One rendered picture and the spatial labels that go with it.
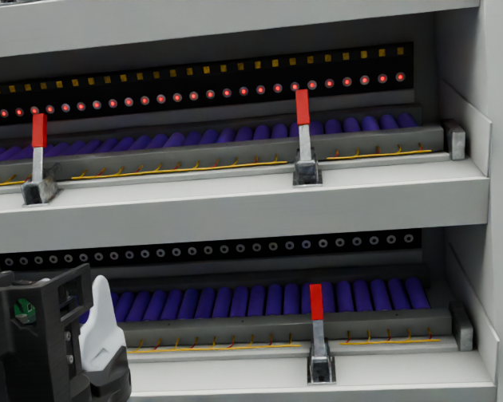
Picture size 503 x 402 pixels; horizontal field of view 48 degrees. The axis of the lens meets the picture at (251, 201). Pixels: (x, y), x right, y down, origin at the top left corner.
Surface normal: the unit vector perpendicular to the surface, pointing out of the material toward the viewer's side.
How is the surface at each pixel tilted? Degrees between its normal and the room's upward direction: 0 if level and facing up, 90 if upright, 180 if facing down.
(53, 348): 90
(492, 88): 90
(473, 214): 106
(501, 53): 90
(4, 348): 90
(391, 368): 16
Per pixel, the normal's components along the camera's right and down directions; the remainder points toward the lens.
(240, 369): -0.11, -0.92
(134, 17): -0.08, 0.40
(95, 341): 0.99, -0.07
